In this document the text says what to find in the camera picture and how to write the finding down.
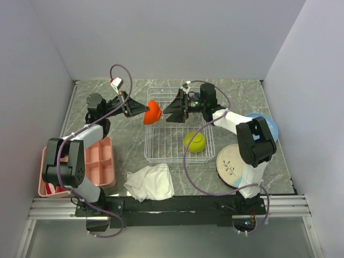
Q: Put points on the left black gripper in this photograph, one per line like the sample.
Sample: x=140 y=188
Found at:
x=133 y=107

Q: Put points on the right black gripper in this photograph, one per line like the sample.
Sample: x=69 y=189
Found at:
x=179 y=114

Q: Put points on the orange bowl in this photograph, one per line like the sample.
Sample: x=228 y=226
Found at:
x=153 y=114

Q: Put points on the yellow-green bowl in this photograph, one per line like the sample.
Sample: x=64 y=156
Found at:
x=198 y=144

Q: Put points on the beige blue leaf plate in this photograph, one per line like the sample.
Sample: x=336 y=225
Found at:
x=229 y=163

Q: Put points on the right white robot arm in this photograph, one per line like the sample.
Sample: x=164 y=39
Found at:
x=256 y=143

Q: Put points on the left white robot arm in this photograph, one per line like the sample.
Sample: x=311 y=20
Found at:
x=64 y=161

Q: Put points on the pink compartment tray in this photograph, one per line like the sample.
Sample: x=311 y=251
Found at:
x=99 y=168

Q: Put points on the dark red plate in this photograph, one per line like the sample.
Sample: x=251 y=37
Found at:
x=233 y=185

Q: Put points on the white cloth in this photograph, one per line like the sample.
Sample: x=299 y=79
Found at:
x=152 y=183

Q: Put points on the black base beam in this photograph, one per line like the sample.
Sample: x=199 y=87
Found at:
x=124 y=211

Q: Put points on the light blue plate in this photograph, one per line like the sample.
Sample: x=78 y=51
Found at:
x=271 y=124

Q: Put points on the red white striped item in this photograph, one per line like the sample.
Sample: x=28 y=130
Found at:
x=51 y=189

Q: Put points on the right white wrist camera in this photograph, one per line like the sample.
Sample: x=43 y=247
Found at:
x=186 y=87

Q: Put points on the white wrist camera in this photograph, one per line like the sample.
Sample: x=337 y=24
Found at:
x=116 y=84
x=186 y=87

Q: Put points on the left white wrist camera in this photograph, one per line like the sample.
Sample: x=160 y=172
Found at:
x=116 y=84

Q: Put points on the white wire dish rack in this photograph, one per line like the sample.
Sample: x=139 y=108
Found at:
x=164 y=141

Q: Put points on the aluminium rail frame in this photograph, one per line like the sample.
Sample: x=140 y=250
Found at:
x=64 y=209

